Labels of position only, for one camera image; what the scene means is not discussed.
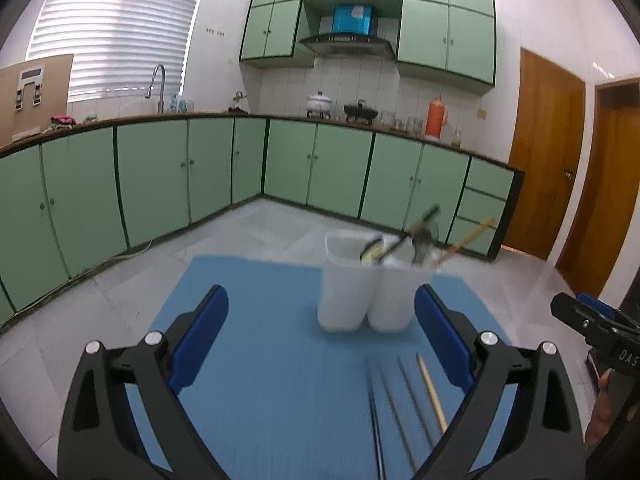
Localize black spoon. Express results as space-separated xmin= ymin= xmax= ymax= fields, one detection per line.
xmin=409 ymin=225 xmax=435 ymax=267

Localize white cooking pot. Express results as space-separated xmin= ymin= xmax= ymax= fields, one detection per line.
xmin=306 ymin=91 xmax=333 ymax=117

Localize wooden door with dark frame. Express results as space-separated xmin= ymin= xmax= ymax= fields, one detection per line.
xmin=555 ymin=77 xmax=640 ymax=311

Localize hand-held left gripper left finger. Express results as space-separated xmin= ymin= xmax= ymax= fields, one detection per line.
xmin=57 ymin=284 xmax=231 ymax=480

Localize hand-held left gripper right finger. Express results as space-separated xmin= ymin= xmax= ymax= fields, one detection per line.
xmin=414 ymin=284 xmax=586 ymax=480

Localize blue table mat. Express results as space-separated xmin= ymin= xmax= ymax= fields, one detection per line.
xmin=125 ymin=255 xmax=521 ymax=480

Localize brown cardboard box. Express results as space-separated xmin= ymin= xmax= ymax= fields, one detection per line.
xmin=0 ymin=54 xmax=74 ymax=148

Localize black range hood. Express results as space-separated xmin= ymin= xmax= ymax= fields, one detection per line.
xmin=298 ymin=32 xmax=396 ymax=61

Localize metal kitchen faucet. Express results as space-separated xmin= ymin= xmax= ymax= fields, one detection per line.
xmin=145 ymin=64 xmax=167 ymax=115

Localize green base cabinets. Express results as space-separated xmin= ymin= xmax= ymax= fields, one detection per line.
xmin=0 ymin=112 xmax=525 ymax=331

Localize white two-compartment utensil holder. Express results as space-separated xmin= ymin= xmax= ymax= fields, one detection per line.
xmin=317 ymin=229 xmax=443 ymax=335

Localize closed wooden door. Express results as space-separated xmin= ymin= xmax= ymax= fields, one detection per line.
xmin=507 ymin=47 xmax=587 ymax=261

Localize black wok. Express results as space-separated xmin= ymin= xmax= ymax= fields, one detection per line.
xmin=343 ymin=101 xmax=379 ymax=123

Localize white window blind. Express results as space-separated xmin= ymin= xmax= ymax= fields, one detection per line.
xmin=25 ymin=0 xmax=211 ymax=103

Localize orange thermos flask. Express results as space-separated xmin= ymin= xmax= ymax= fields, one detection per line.
xmin=425 ymin=96 xmax=448 ymax=141

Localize blue wrapped hood chimney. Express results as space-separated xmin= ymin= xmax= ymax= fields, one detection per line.
xmin=331 ymin=4 xmax=377 ymax=36

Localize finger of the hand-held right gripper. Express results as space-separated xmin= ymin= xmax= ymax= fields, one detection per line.
xmin=575 ymin=293 xmax=638 ymax=324
xmin=550 ymin=292 xmax=618 ymax=346

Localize green wall cabinets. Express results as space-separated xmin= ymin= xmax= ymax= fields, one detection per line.
xmin=239 ymin=0 xmax=498 ymax=96

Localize person's right hand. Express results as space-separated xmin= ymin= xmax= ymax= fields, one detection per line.
xmin=586 ymin=367 xmax=621 ymax=448

